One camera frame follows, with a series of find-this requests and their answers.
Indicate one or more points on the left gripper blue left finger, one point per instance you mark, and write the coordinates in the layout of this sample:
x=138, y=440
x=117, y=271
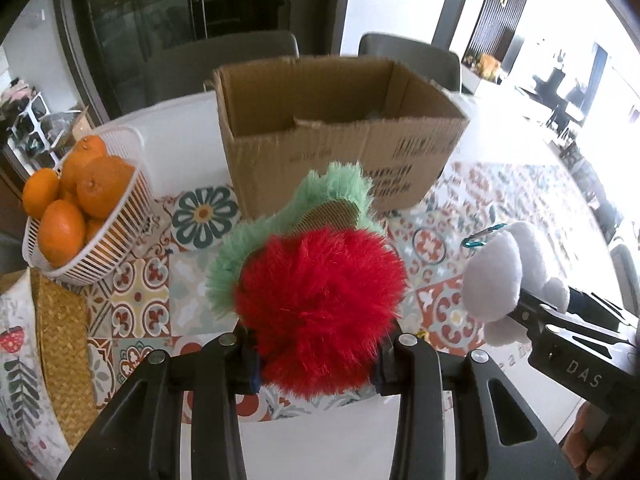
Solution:
x=246, y=361

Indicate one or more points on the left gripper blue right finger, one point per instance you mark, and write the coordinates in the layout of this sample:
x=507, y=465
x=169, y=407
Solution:
x=384, y=377

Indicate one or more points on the red green plush strawberry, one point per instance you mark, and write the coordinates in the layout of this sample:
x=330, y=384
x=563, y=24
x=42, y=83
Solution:
x=316, y=284

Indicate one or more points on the white plush toy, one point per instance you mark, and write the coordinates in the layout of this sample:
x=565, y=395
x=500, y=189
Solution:
x=515, y=259

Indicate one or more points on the person's right hand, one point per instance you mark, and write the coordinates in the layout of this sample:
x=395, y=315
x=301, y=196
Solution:
x=588, y=455

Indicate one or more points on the patterned tile table runner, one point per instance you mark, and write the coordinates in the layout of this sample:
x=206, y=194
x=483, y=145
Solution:
x=156, y=299

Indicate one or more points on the teal carabiner clip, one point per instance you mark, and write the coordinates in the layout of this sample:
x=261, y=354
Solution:
x=480, y=238

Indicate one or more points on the white plastic fruit basket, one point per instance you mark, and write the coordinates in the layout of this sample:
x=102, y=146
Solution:
x=84, y=215

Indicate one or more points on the woven straw mat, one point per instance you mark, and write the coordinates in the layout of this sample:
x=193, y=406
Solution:
x=61, y=330

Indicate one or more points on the floral fabric cushion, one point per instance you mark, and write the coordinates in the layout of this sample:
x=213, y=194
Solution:
x=27, y=416

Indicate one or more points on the orange fruit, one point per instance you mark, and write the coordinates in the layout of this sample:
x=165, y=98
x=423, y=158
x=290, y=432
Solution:
x=39, y=191
x=102, y=183
x=61, y=233
x=90, y=145

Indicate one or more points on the brown cardboard box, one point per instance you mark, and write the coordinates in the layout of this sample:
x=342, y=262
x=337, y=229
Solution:
x=281, y=118

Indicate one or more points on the white tv console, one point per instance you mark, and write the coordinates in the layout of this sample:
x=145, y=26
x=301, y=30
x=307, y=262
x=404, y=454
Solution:
x=472, y=82

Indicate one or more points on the dark grey dining chair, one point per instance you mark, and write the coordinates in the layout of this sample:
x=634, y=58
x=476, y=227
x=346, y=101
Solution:
x=429, y=62
x=187, y=69

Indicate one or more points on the white shoe rack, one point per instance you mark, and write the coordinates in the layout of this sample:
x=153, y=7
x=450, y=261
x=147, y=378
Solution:
x=26, y=132

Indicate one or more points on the black glass cabinet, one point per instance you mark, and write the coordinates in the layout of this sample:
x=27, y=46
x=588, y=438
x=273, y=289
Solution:
x=112, y=45

